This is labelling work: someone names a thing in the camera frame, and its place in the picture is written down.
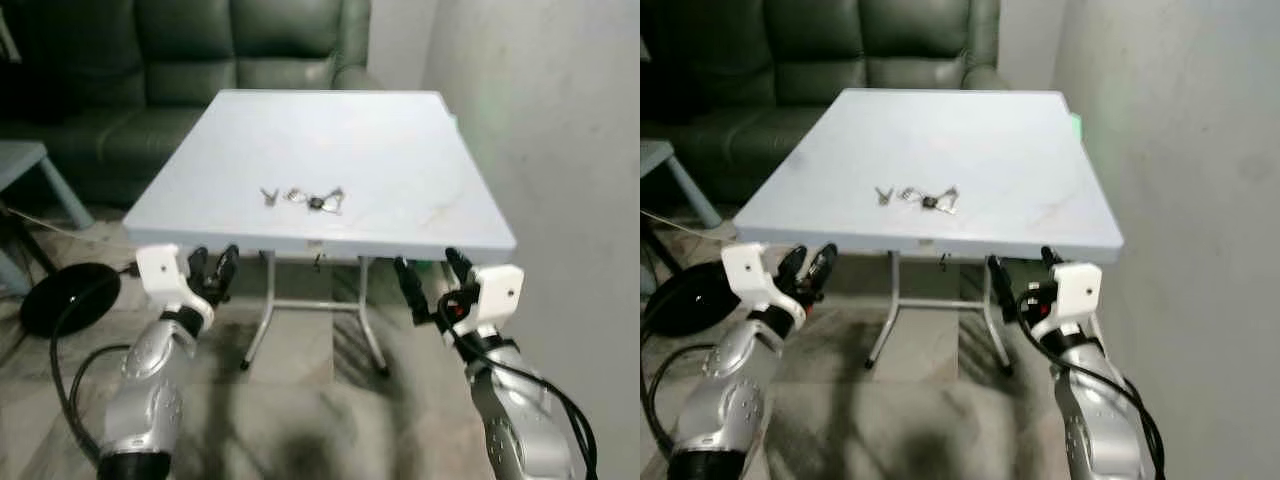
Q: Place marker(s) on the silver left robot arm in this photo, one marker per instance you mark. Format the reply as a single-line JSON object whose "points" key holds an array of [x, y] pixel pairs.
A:
{"points": [[730, 390], [150, 380]]}

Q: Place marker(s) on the black round stand base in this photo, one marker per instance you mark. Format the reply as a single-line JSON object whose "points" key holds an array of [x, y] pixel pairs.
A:
{"points": [[65, 300], [690, 300]]}

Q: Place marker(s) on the white folding table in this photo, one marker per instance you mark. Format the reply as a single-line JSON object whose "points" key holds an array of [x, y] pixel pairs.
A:
{"points": [[330, 150], [940, 150]]}

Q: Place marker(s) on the small grey side table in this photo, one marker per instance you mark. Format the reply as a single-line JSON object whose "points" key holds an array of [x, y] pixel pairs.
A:
{"points": [[20, 160], [655, 155]]}

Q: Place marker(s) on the dark green leather sofa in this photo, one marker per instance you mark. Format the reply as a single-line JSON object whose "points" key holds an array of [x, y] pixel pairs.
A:
{"points": [[800, 60], [180, 60]]}

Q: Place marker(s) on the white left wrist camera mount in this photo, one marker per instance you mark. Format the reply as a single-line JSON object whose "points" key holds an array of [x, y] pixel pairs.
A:
{"points": [[748, 270], [160, 270]]}

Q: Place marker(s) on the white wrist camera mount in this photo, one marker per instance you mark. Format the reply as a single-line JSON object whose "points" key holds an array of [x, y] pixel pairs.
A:
{"points": [[748, 270], [497, 288], [1075, 290], [160, 270]]}

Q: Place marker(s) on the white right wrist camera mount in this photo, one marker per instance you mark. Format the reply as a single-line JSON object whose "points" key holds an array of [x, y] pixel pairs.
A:
{"points": [[497, 288], [1075, 290]]}

